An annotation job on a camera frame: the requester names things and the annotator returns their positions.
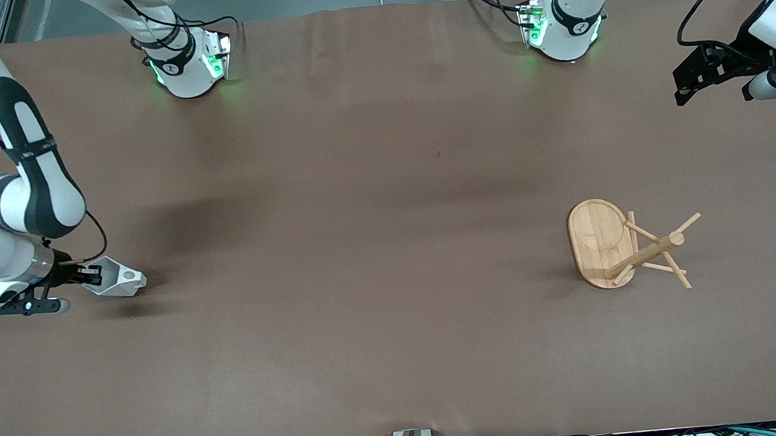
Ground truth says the black right base cable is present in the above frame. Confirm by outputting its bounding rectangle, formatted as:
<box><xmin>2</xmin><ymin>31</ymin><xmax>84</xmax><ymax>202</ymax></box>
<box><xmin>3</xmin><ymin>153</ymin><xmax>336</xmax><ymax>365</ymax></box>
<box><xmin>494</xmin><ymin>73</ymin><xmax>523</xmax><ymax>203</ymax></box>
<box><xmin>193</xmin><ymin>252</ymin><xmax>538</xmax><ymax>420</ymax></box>
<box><xmin>128</xmin><ymin>6</ymin><xmax>244</xmax><ymax>58</ymax></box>

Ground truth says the table cover sheet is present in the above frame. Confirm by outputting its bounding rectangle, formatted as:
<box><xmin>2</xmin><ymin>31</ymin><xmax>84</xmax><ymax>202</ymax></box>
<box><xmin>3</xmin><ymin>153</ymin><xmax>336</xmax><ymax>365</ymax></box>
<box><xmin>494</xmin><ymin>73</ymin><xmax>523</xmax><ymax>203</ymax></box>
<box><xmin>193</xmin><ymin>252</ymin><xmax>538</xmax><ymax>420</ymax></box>
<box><xmin>0</xmin><ymin>0</ymin><xmax>776</xmax><ymax>436</ymax></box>

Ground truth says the wooden cup rack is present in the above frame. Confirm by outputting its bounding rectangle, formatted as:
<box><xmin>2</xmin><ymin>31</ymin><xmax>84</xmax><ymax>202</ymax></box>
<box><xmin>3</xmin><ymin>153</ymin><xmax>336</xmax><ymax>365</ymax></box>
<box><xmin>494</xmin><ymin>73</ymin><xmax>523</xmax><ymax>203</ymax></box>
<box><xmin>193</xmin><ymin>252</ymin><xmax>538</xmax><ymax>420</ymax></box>
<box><xmin>564</xmin><ymin>190</ymin><xmax>709</xmax><ymax>300</ymax></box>

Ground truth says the aluminium frame post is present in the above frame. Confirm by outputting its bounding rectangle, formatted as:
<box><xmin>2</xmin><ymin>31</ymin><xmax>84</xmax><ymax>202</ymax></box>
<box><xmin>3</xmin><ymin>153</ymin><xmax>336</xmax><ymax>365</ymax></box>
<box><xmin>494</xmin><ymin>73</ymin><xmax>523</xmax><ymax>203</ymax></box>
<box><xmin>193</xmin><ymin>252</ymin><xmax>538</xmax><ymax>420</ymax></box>
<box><xmin>0</xmin><ymin>0</ymin><xmax>36</xmax><ymax>43</ymax></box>

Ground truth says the white cup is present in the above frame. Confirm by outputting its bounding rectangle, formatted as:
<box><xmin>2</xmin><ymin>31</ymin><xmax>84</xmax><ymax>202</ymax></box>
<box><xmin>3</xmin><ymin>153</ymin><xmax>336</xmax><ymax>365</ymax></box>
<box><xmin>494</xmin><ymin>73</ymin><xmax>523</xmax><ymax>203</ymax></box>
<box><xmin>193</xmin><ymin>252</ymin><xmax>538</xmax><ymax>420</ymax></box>
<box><xmin>79</xmin><ymin>252</ymin><xmax>148</xmax><ymax>302</ymax></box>

